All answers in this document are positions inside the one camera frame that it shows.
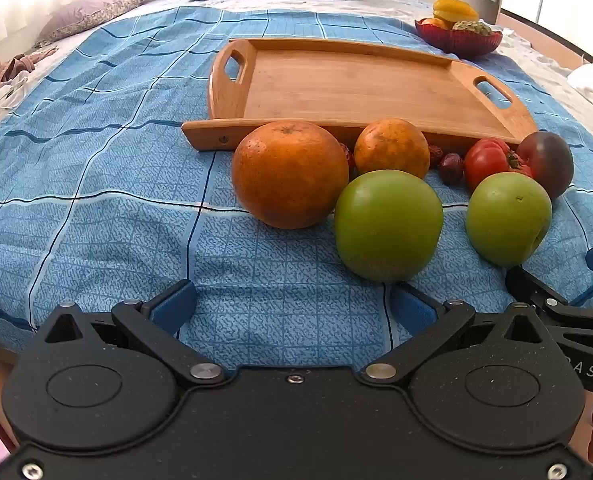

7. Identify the red glass bowl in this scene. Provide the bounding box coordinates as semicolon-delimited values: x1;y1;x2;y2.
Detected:
415;18;503;58

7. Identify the purple floral pillow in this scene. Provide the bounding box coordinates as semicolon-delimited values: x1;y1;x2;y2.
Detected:
34;0;154;50

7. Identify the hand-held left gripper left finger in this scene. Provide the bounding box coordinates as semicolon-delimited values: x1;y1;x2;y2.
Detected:
35;279;226;387

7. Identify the wooden bed frame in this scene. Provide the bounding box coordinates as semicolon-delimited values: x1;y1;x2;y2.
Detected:
501;10;593;66

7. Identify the green custard apple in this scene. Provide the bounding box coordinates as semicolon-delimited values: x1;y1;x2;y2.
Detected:
451;20;493;37

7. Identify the small orange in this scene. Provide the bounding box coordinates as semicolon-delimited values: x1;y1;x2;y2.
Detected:
353;118;431;181

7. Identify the grey patterned bed sheet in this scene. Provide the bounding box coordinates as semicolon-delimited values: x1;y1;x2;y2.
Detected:
0;0;593;161

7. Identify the red ribbed tomato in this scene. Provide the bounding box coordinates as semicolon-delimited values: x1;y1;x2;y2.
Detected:
463;138;534;193

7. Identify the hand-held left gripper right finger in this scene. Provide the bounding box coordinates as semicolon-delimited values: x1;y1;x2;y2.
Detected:
359;283;560;387

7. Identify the large orange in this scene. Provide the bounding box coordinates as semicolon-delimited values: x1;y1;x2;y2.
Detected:
231;120;349;231

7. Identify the yellow starfruit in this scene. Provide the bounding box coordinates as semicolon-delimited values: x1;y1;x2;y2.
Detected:
432;0;479;23

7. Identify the wooden tray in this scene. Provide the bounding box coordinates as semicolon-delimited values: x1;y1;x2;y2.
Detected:
181;37;537;153

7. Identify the large green apple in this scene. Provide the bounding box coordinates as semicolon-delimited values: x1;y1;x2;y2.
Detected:
333;170;444;283

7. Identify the dark purple plum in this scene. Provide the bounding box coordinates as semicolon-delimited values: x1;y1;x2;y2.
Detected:
516;131;575;201

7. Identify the pink brown garment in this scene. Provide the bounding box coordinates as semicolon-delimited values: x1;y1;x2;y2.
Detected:
0;47;60;98

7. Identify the small green apple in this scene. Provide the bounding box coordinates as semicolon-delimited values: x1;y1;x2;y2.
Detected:
465;172;553;268

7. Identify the blue checked blanket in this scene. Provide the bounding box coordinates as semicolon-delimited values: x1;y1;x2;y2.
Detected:
0;5;593;356

